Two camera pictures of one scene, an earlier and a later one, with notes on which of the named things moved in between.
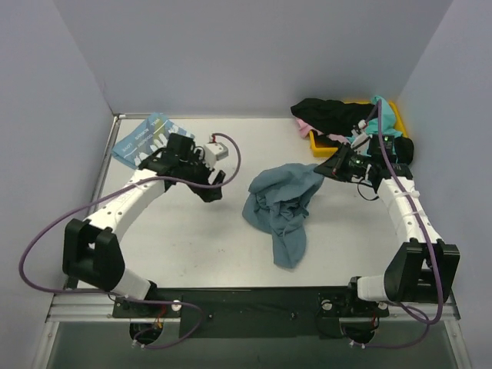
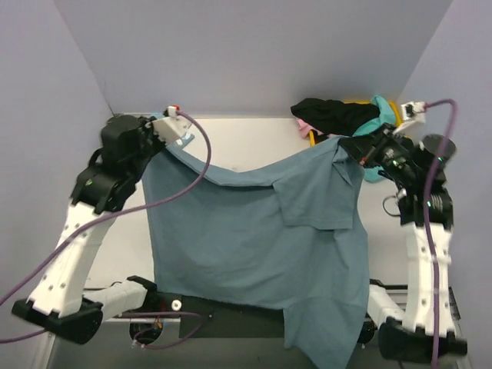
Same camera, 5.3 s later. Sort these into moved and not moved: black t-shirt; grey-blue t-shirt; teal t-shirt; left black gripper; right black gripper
Moved: left black gripper; right black gripper; grey-blue t-shirt
Not moved: teal t-shirt; black t-shirt
